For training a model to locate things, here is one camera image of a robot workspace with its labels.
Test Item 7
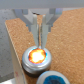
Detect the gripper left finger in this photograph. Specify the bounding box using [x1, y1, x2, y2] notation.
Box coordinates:
[12, 8, 42, 48]

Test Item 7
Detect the blue button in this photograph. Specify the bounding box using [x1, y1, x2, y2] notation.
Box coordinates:
[35, 69, 70, 84]

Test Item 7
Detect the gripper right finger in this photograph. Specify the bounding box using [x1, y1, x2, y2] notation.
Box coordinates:
[40, 8, 64, 48]

